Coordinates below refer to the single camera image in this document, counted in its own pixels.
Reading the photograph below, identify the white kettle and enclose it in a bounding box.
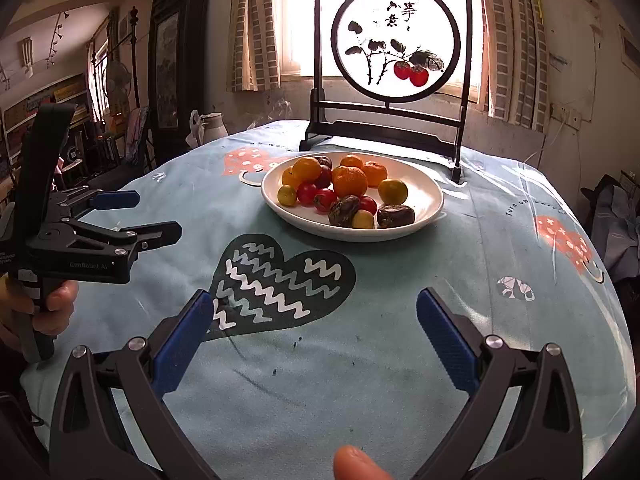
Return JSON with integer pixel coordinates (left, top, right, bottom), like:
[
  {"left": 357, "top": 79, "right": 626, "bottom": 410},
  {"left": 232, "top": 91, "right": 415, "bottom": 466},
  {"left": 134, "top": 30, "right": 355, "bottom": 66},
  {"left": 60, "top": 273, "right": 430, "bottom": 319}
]
[{"left": 187, "top": 110, "right": 228, "bottom": 148}]

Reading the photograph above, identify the cluttered wall shelf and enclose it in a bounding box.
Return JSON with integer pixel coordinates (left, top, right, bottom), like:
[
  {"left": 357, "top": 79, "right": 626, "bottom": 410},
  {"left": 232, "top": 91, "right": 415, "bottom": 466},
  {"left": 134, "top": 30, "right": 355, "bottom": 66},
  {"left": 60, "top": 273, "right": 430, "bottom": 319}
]
[{"left": 0, "top": 72, "right": 93, "bottom": 191}]

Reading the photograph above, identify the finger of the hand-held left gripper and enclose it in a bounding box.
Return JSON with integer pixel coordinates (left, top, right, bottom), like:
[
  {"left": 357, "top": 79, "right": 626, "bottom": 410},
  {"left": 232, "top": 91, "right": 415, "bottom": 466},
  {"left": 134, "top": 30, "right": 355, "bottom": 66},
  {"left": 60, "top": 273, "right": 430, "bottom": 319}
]
[
  {"left": 52, "top": 186, "right": 141, "bottom": 221},
  {"left": 37, "top": 220, "right": 183, "bottom": 257}
]

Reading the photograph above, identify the bright window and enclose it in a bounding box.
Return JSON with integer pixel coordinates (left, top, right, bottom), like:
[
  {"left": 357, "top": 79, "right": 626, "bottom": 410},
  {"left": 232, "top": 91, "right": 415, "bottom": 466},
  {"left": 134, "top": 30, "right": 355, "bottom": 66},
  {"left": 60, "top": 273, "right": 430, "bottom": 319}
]
[{"left": 287, "top": 0, "right": 488, "bottom": 96}]

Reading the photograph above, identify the light blue printed tablecloth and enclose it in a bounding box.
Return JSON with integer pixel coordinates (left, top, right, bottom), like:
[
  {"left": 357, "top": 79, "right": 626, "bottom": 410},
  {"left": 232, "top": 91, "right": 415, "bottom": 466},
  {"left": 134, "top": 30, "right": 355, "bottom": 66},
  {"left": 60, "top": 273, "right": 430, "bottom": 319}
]
[{"left": 20, "top": 119, "right": 636, "bottom": 480}]

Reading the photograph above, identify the standing fan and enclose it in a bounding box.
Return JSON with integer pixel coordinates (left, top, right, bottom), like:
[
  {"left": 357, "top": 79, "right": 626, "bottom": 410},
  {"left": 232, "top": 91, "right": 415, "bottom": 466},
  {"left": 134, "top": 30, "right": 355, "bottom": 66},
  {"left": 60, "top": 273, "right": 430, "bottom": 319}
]
[{"left": 102, "top": 60, "right": 133, "bottom": 111}]

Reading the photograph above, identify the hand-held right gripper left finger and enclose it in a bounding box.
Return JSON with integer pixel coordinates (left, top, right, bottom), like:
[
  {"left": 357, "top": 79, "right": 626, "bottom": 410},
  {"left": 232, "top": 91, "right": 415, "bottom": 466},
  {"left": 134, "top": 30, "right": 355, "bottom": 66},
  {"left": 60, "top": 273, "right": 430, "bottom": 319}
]
[{"left": 48, "top": 289, "right": 221, "bottom": 480}]

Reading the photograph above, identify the person's right hand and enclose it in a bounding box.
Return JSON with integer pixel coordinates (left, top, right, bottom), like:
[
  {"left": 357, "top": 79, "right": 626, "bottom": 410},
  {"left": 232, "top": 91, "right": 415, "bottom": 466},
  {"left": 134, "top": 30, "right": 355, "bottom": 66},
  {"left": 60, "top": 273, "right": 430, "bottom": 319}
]
[{"left": 332, "top": 445, "right": 396, "bottom": 480}]

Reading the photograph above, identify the dark framed cabinet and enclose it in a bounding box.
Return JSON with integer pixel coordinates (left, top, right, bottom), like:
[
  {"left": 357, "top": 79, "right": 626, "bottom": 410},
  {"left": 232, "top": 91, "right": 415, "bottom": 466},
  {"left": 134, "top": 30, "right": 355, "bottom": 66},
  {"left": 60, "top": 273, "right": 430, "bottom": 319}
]
[{"left": 147, "top": 0, "right": 213, "bottom": 168}]

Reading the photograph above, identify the white oval plate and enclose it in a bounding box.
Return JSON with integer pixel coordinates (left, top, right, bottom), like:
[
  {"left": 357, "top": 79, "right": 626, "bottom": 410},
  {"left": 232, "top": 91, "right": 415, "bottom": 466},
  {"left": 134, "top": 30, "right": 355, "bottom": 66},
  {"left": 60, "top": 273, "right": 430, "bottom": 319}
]
[{"left": 260, "top": 151, "right": 445, "bottom": 242}]

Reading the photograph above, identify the pile of blue clothes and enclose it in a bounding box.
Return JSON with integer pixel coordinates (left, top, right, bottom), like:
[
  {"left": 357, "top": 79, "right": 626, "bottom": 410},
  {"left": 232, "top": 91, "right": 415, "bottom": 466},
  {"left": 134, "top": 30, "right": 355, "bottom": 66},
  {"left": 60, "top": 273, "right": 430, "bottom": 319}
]
[{"left": 580, "top": 172, "right": 640, "bottom": 281}]

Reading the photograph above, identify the checked curtain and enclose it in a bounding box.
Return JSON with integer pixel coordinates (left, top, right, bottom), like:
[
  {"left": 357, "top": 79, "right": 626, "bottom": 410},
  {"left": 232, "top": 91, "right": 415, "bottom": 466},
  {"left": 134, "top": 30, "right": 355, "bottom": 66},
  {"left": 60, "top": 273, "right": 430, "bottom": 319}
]
[
  {"left": 231, "top": 0, "right": 282, "bottom": 93},
  {"left": 477, "top": 0, "right": 551, "bottom": 133}
]

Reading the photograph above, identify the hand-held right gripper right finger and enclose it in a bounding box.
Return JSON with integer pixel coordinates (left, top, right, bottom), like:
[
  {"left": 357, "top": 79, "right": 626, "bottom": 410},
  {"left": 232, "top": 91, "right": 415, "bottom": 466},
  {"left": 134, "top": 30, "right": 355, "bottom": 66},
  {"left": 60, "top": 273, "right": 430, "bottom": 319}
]
[{"left": 415, "top": 287, "right": 593, "bottom": 480}]

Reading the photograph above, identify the red tomato with stem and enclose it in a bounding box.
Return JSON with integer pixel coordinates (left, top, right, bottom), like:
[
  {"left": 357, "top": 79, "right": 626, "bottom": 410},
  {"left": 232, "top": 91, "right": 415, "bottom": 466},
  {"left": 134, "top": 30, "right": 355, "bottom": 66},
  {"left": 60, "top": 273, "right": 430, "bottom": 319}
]
[{"left": 313, "top": 188, "right": 339, "bottom": 212}]

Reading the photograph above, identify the dark coat stand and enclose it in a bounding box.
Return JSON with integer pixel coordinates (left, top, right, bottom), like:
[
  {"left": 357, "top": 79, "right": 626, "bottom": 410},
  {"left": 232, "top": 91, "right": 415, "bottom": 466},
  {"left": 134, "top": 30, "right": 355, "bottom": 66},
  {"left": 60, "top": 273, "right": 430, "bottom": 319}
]
[{"left": 127, "top": 5, "right": 143, "bottom": 111}]

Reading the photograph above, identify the person's left hand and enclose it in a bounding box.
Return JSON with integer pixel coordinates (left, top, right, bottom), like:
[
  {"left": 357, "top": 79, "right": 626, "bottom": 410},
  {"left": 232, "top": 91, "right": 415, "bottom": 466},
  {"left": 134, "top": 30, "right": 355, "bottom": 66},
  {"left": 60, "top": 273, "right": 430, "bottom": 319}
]
[{"left": 0, "top": 274, "right": 80, "bottom": 348}]

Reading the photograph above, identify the large orange tangerine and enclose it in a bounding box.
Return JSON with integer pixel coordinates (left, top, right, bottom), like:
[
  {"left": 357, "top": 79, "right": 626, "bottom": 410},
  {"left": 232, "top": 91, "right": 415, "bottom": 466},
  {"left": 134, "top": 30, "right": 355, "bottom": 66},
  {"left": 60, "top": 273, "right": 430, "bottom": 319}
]
[{"left": 332, "top": 165, "right": 369, "bottom": 198}]

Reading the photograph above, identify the white wall socket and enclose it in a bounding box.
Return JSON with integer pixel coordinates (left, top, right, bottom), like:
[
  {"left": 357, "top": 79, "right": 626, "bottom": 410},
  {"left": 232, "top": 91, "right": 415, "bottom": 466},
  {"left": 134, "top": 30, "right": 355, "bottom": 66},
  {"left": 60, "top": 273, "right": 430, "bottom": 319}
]
[{"left": 550, "top": 102, "right": 583, "bottom": 133}]

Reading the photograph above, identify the round painted table screen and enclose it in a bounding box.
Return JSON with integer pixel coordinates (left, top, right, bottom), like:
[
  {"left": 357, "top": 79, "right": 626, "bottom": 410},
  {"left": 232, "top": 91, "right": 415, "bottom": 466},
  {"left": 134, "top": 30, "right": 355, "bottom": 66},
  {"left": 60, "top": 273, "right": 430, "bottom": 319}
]
[{"left": 298, "top": 0, "right": 473, "bottom": 184}]

